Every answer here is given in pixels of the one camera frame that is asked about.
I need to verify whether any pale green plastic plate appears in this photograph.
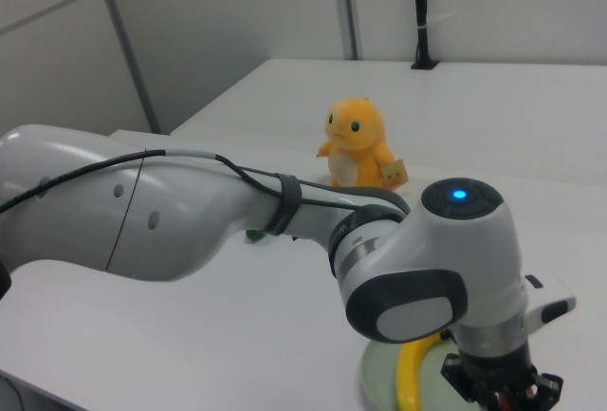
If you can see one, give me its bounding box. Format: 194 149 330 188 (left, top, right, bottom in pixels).
359 332 470 411

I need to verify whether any yellow banana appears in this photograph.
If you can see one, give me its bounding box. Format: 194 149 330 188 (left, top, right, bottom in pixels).
395 334 445 411

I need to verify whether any red chili pepper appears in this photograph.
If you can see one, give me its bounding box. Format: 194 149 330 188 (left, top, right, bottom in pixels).
492 390 519 411

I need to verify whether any black pole with base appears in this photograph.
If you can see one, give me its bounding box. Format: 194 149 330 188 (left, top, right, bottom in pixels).
410 0 440 71

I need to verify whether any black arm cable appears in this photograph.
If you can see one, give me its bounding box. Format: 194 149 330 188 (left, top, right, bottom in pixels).
0 148 361 215

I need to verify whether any orange plush toy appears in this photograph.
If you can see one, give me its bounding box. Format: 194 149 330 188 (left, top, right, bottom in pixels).
316 95 409 191

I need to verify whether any grey cable strap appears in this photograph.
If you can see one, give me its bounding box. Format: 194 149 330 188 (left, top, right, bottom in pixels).
263 173 302 237

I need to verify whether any grey metal partition post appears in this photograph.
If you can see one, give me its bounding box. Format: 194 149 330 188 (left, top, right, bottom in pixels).
89 0 162 136

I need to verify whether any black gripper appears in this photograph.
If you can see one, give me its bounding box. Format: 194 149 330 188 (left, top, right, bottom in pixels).
439 342 565 411

